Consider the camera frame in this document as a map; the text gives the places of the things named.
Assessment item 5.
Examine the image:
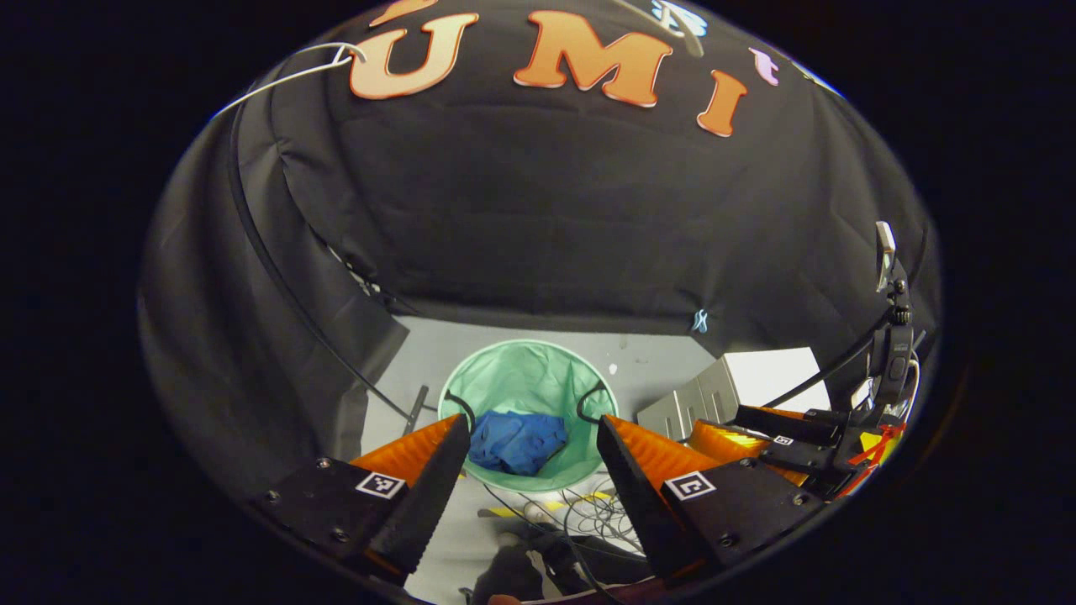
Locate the dark cloth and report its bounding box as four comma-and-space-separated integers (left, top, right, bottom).
471, 538, 665, 605

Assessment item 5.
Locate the black backdrop cloth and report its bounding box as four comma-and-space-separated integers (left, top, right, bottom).
139, 0, 942, 505

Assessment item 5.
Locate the tangle of thin cables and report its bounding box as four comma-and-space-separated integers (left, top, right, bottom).
479, 475, 652, 589

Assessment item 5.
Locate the green laundry hamper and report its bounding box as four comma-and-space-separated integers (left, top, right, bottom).
437, 339, 620, 494

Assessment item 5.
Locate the blue corduroy jacket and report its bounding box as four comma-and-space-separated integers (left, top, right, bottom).
467, 409, 571, 477

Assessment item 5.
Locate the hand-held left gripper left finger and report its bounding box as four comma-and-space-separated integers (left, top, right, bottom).
248, 413, 472, 589

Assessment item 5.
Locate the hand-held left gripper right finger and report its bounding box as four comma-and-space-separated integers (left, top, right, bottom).
595, 413, 829, 589

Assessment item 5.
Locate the black clothes rack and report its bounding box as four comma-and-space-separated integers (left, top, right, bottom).
229, 50, 896, 434

